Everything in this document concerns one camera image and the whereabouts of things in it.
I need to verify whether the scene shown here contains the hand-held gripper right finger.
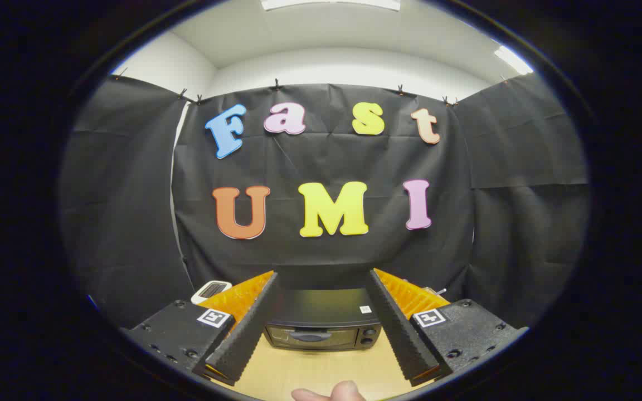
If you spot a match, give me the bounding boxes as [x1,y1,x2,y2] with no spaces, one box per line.
[366,268,529,387]

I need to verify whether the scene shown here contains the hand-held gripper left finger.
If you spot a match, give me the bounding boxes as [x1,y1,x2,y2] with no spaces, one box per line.
[122,270,280,387]

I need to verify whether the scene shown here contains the black toaster oven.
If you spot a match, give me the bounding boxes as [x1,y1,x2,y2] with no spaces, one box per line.
[264,288,383,351]

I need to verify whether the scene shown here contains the white pop-up toaster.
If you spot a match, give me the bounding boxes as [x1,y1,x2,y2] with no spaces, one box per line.
[191,281,233,305]

